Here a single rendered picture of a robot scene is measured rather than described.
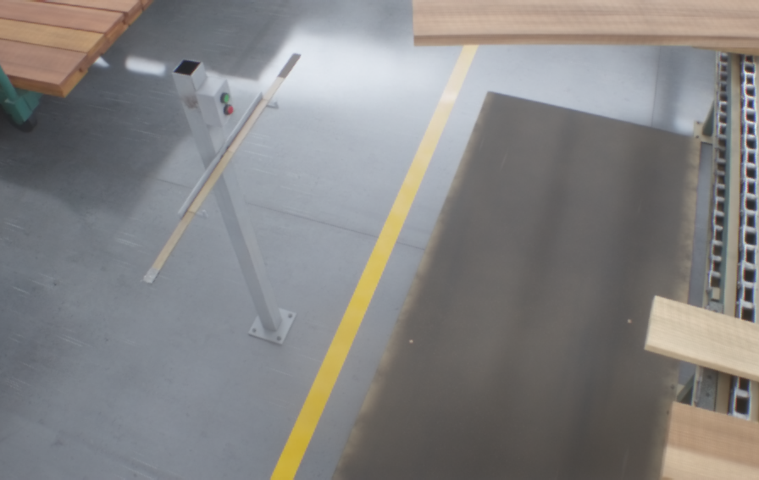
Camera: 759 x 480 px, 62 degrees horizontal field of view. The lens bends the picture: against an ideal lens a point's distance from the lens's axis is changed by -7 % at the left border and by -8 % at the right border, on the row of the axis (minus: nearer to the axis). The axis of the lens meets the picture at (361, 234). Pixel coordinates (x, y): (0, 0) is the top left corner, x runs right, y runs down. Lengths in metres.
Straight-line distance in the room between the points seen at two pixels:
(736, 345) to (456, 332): 1.20
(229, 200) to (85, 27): 1.82
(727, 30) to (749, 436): 1.51
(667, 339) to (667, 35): 1.20
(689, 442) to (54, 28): 3.32
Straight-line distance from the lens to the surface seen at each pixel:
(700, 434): 1.70
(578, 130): 3.45
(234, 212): 2.12
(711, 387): 1.83
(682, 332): 1.81
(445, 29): 2.44
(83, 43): 3.56
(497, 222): 3.00
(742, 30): 2.73
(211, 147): 1.92
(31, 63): 3.58
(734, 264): 2.06
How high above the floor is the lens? 2.35
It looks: 53 degrees down
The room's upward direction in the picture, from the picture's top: 6 degrees counter-clockwise
